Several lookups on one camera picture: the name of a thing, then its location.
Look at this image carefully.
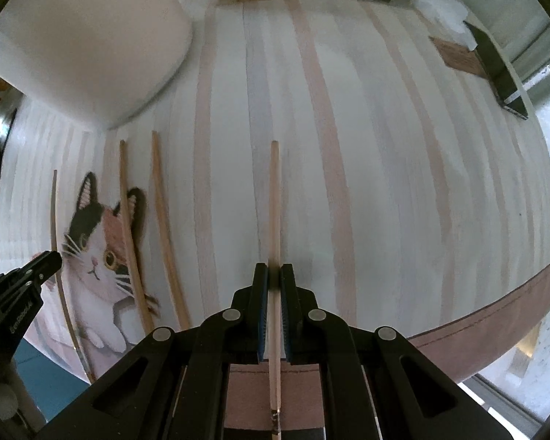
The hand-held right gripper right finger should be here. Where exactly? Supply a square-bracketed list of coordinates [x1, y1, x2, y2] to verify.
[280, 263, 520, 440]

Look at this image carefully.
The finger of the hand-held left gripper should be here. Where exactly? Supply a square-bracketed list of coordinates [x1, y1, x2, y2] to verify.
[0, 250, 64, 304]

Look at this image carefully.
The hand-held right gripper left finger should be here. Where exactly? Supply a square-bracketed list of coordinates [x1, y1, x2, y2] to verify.
[37, 263, 270, 440]

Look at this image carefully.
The slim wooden chopstick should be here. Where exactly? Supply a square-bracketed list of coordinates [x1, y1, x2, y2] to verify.
[268, 140, 283, 437]

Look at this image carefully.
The row of wooden chopsticks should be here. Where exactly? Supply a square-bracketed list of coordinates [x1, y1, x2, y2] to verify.
[50, 130, 194, 384]

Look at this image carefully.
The cream cylindrical utensil holder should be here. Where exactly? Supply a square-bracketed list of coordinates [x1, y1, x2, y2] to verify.
[0, 0, 194, 130]

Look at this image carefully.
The striped cat print mat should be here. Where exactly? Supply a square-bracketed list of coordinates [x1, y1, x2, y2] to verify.
[0, 0, 550, 428]

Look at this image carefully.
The brown card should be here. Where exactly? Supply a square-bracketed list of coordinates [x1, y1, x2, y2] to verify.
[428, 35, 487, 79]

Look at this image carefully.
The black smartphone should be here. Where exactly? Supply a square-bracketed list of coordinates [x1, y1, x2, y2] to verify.
[462, 20, 531, 121]

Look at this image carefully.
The white tissue pack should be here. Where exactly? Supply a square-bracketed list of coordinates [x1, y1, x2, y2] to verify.
[412, 0, 478, 51]

